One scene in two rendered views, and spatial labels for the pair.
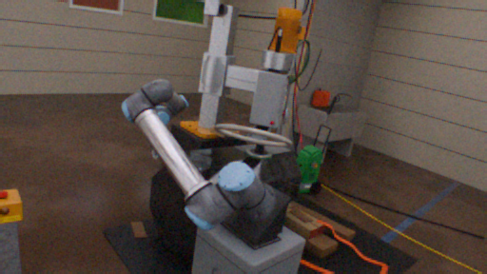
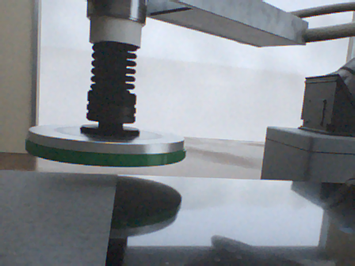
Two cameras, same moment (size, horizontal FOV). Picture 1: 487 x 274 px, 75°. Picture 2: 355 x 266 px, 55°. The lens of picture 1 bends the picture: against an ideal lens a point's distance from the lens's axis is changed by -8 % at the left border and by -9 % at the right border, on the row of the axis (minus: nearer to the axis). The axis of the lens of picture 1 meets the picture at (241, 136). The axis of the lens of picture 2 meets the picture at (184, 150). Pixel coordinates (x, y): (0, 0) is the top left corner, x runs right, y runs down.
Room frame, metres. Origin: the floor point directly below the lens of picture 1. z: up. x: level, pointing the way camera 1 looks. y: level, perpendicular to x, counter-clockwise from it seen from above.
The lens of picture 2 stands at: (3.07, 0.20, 0.93)
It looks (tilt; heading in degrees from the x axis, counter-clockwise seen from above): 8 degrees down; 215
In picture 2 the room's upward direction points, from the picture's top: 5 degrees clockwise
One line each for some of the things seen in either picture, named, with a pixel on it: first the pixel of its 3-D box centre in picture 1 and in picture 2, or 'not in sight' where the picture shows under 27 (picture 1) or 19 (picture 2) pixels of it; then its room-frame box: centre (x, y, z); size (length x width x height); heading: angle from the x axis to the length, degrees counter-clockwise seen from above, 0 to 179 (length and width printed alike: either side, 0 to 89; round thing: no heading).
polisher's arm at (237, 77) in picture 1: (234, 76); not in sight; (3.55, 0.17, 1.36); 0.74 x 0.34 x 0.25; 69
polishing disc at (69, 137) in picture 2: (259, 152); (110, 136); (2.74, -0.16, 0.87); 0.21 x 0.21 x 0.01
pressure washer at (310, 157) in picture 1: (309, 158); not in sight; (4.19, -0.90, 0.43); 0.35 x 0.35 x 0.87; 28
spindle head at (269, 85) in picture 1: (269, 98); not in sight; (2.82, -0.17, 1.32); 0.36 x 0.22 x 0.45; 172
